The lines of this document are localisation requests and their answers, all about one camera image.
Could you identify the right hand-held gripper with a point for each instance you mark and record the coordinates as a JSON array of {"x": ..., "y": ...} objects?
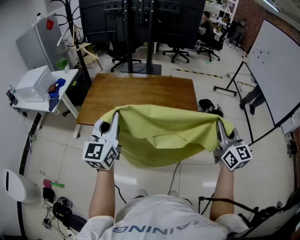
[{"x": 236, "y": 157}]

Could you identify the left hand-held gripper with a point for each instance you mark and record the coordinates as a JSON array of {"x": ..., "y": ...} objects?
[{"x": 93, "y": 152}]

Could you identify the yellow-green cloth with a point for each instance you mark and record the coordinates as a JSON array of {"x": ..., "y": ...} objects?
[{"x": 164, "y": 126}]

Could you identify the person's right forearm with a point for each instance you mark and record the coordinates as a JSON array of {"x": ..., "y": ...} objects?
[{"x": 222, "y": 194}]

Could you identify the white table leg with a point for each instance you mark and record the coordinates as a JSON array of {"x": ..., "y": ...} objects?
[{"x": 77, "y": 132}]

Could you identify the black low cabinet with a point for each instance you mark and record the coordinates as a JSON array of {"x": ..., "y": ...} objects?
[{"x": 77, "y": 89}]

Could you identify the white whiteboard on stand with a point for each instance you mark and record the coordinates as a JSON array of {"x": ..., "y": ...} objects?
[{"x": 234, "y": 80}]

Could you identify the long yellow-black hazard tape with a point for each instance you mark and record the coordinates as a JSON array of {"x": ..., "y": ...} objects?
[{"x": 199, "y": 73}]

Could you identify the black office chair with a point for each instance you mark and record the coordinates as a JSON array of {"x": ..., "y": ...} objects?
[
  {"x": 117, "y": 57},
  {"x": 213, "y": 45},
  {"x": 176, "y": 54}
]

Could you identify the person's white shoe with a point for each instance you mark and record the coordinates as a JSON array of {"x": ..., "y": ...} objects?
[
  {"x": 173, "y": 193},
  {"x": 143, "y": 193}
]

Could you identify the blue cloth bundle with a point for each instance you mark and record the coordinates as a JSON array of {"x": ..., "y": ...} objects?
[{"x": 58, "y": 84}]

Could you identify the beige plastic chair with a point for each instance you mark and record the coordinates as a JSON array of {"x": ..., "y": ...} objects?
[{"x": 90, "y": 55}]

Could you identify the black display stand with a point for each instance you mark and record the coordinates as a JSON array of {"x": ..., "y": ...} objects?
[{"x": 150, "y": 56}]

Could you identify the green small object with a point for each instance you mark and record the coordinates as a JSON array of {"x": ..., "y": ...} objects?
[{"x": 58, "y": 185}]

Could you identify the white side desk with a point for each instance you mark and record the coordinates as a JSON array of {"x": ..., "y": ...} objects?
[{"x": 37, "y": 106}]

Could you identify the green potted plant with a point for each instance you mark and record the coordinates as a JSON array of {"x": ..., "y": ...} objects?
[{"x": 62, "y": 63}]

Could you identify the black coat rack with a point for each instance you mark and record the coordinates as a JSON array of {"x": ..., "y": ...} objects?
[{"x": 78, "y": 49}]

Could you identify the pink small object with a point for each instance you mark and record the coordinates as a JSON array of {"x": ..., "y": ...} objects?
[{"x": 47, "y": 183}]

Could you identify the black tripod stand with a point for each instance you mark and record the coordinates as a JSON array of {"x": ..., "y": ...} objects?
[{"x": 264, "y": 214}]

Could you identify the white plastic box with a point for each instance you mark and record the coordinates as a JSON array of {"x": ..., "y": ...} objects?
[{"x": 32, "y": 86}]

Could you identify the black pouch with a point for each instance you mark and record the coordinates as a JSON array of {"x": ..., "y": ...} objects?
[{"x": 48, "y": 194}]

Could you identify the person's white shirt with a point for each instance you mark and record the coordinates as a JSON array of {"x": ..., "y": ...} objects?
[{"x": 159, "y": 215}]

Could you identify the wooden clothes hanger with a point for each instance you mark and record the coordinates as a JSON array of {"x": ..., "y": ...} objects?
[{"x": 70, "y": 32}]

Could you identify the grey metal cabinet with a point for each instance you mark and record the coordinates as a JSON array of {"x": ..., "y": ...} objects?
[{"x": 39, "y": 44}]

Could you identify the white rounded bin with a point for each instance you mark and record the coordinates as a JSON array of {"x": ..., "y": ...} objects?
[{"x": 18, "y": 186}]

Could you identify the white storage shelf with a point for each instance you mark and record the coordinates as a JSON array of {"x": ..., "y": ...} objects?
[{"x": 222, "y": 14}]

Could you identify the red paper sticker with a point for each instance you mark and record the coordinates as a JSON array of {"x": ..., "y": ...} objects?
[{"x": 49, "y": 24}]

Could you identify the small white camera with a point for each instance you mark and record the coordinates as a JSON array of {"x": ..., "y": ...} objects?
[{"x": 39, "y": 16}]

